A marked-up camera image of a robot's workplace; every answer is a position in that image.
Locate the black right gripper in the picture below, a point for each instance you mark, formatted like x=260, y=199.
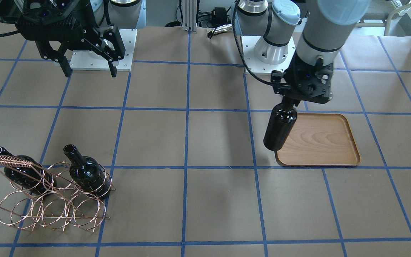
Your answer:
x=97, y=15

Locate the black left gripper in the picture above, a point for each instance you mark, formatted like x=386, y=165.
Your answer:
x=295, y=72

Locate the dark wine bottle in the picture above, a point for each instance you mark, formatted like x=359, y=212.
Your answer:
x=21, y=169
x=281, y=122

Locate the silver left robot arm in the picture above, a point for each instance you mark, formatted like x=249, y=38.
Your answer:
x=296, y=46

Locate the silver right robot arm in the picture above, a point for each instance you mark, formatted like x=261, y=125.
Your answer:
x=126, y=14

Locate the wooden tray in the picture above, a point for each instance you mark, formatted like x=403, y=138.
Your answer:
x=319, y=139

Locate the dark wine bottle end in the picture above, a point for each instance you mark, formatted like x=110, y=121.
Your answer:
x=87, y=173

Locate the copper wire wine basket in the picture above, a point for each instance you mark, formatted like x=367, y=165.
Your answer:
x=63, y=204

